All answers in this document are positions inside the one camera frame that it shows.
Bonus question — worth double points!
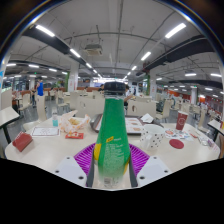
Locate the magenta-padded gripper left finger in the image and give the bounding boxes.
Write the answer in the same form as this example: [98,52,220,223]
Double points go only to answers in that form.
[53,143,97,188]

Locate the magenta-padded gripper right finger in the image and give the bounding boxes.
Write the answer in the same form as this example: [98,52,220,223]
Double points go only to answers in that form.
[128,143,173,189]

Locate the green plastic drink bottle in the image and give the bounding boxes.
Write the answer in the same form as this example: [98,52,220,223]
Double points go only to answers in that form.
[93,81,132,190]

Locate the small red paper carton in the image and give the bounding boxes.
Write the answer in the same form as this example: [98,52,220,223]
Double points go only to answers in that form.
[64,131,85,140]

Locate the white polka-dot cup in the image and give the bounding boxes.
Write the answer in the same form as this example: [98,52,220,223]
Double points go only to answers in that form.
[139,124,166,150]

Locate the clear crumpled food wrapper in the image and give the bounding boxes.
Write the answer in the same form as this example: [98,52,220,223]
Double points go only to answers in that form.
[59,109,92,134]

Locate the dark food tray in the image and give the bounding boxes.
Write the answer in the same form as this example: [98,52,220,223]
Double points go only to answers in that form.
[90,113,155,136]

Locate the flat round red coaster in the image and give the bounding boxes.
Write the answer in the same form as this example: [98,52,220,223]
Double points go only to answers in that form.
[168,138,185,150]

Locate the white paper napkin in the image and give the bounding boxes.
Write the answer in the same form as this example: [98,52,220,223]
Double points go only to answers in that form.
[139,113,155,124]

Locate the white printed card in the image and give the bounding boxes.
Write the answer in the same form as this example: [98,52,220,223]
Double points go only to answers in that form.
[30,126,61,138]

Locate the small blue sanitizer bottle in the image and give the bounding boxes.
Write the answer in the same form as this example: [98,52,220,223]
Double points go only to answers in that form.
[51,108,60,128]

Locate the colourful sticker sheet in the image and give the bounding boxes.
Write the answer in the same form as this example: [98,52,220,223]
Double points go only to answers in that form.
[164,128,201,140]

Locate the beige cafeteria chairs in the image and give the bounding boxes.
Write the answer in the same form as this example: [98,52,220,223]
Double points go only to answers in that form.
[0,87,224,134]

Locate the red paper cup with lid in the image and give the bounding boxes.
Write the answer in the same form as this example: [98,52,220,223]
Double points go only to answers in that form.
[175,110,190,132]

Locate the person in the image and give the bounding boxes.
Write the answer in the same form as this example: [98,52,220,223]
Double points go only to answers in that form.
[35,78,45,98]
[123,84,138,109]

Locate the red flat box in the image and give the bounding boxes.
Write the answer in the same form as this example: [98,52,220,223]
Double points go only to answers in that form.
[12,131,34,153]

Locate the clear plastic packet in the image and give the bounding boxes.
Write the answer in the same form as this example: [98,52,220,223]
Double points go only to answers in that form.
[199,135,216,148]

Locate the ceiling air conditioner unit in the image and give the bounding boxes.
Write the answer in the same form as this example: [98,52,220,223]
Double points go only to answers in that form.
[83,43,104,56]

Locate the ceiling strip lights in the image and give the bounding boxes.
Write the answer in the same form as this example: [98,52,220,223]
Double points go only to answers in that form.
[5,22,221,101]

